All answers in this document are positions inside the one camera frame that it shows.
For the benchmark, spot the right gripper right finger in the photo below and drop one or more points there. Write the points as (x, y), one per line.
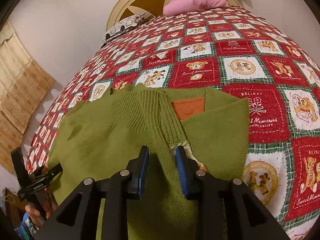
(226, 209)

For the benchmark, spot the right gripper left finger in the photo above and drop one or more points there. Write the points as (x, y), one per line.
(77, 217)

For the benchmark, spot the striped green orange knit sweater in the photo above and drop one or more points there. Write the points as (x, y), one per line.
(98, 138)

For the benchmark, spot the person's left hand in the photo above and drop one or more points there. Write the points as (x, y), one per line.
(35, 214)

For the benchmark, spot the beige side curtain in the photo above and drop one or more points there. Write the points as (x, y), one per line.
(23, 86)

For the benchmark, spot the red patchwork bear bedspread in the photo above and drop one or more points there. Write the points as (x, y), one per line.
(240, 54)

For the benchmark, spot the white car print pillow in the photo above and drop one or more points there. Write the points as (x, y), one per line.
(126, 24)

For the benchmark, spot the pink pillow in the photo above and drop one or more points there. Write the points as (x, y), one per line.
(176, 7)

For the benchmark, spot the cream wooden headboard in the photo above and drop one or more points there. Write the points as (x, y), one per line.
(145, 2)

